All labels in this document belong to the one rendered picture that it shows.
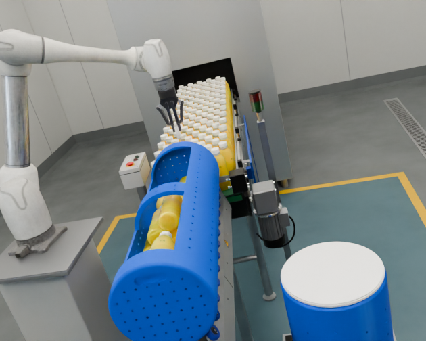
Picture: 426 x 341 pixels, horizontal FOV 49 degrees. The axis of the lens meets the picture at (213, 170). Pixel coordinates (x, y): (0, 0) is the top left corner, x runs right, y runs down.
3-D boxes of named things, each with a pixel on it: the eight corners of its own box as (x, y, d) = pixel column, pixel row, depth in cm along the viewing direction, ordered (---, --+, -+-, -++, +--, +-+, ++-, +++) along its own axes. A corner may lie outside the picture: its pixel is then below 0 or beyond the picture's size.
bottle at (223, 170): (215, 187, 225) (206, 152, 218) (228, 182, 226) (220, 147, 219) (219, 192, 218) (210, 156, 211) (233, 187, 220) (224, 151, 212)
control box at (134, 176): (124, 190, 222) (117, 170, 218) (132, 172, 240) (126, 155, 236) (145, 185, 221) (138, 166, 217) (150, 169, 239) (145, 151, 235)
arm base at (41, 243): (1, 262, 181) (-6, 249, 179) (33, 231, 201) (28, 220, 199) (39, 259, 176) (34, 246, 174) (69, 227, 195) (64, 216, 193)
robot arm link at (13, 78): (1, 222, 191) (-2, 206, 210) (42, 218, 199) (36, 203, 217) (-10, 27, 173) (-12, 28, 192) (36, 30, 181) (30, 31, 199)
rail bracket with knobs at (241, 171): (230, 197, 212) (224, 177, 208) (229, 190, 218) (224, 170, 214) (251, 193, 211) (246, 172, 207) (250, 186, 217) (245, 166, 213)
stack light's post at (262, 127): (293, 295, 277) (257, 123, 234) (292, 290, 281) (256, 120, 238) (299, 293, 277) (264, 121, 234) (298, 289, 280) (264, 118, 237)
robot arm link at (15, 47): (42, 32, 171) (38, 32, 182) (-12, 25, 162) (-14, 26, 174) (42, 68, 173) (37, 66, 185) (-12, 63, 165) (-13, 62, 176)
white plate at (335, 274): (393, 245, 130) (394, 249, 131) (300, 237, 145) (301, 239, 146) (370, 313, 110) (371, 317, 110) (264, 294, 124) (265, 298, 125)
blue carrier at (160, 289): (129, 359, 128) (90, 277, 117) (165, 207, 208) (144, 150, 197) (229, 339, 124) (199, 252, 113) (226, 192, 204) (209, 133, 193)
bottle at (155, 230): (172, 238, 151) (178, 210, 168) (156, 225, 149) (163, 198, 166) (158, 252, 153) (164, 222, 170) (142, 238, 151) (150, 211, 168)
